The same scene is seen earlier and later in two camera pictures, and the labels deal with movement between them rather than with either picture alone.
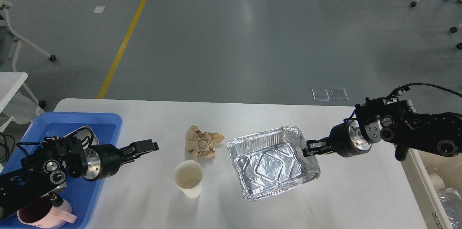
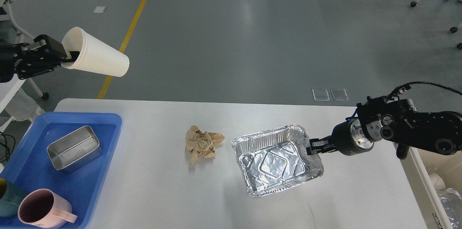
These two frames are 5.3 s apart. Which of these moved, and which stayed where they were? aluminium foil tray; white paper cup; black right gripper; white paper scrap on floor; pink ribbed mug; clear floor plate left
Moved: white paper cup
Stayed: white paper scrap on floor; black right gripper; aluminium foil tray; clear floor plate left; pink ribbed mug
